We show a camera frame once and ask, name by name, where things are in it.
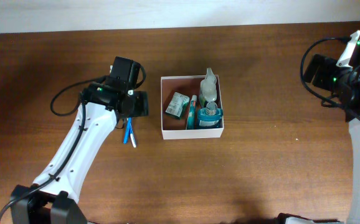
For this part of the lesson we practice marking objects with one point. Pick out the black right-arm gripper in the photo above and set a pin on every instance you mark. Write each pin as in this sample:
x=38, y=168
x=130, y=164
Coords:
x=327, y=65

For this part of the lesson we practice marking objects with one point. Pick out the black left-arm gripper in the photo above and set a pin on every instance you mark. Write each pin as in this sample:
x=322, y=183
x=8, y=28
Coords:
x=141, y=104

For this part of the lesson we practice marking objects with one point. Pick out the green white soap box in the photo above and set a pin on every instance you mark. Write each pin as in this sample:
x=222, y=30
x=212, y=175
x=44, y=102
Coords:
x=177, y=106

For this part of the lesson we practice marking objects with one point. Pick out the green white toothpaste tube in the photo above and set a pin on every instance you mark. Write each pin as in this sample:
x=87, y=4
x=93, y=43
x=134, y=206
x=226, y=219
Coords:
x=191, y=113

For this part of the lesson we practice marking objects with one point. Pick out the clear green-label sanitizer bottle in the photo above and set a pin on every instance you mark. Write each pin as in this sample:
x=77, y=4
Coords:
x=208, y=88

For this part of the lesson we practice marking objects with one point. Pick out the blue mouthwash bottle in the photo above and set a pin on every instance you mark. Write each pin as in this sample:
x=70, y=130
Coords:
x=209, y=117

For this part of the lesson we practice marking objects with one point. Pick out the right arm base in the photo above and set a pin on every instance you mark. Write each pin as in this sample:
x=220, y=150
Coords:
x=286, y=218

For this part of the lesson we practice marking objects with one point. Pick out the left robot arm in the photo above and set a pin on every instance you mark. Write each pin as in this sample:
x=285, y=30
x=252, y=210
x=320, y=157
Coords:
x=54, y=194

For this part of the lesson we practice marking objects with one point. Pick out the blue disposable razor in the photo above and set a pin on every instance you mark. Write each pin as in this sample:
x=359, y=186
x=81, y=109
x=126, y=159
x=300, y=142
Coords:
x=127, y=135

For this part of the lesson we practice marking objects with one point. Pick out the blue toothbrush with cap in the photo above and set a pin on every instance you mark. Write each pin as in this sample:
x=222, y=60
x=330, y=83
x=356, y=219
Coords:
x=132, y=136

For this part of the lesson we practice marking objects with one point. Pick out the pink open cardboard box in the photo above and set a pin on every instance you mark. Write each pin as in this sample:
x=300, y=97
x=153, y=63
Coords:
x=173, y=128

